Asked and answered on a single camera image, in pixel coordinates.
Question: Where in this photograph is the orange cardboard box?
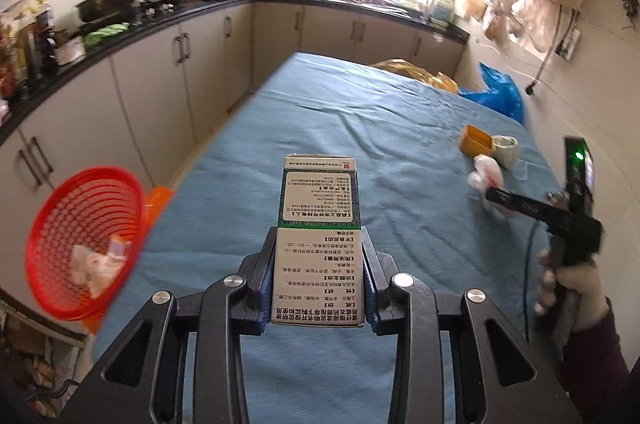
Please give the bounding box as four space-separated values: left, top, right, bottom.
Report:
459 125 495 158

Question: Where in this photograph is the white green medicine box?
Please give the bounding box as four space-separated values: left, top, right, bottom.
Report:
271 154 364 328

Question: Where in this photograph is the crumpled trash in basket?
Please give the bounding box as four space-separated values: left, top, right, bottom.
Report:
70 234 130 299

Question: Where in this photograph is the black kitchen countertop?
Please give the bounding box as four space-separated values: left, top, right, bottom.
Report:
0 0 471 145

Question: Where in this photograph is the right hand white glove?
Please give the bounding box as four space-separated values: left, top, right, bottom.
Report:
535 249 610 332

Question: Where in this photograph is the white tape roll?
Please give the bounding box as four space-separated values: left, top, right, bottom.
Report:
492 136 520 170

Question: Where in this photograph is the red plastic mesh basket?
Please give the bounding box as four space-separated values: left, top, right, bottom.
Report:
25 166 149 321

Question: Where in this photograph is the blue plastic bag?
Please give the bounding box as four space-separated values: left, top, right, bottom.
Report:
459 63 525 125

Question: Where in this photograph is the blue table cloth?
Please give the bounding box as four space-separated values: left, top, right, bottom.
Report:
92 51 561 424

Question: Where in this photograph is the orange plastic stool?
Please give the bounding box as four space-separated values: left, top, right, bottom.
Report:
146 185 175 227

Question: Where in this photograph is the yellow plastic bag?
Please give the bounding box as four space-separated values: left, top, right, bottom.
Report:
371 58 459 94

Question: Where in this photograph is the white small container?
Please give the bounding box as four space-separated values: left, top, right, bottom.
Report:
55 37 86 67

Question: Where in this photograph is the dark sauce bottle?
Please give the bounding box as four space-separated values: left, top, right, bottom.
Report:
36 6 58 78

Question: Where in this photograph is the green cloth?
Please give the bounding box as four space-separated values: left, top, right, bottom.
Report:
82 22 129 49

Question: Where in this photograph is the black frying pan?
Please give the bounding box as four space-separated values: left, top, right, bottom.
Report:
75 0 134 23

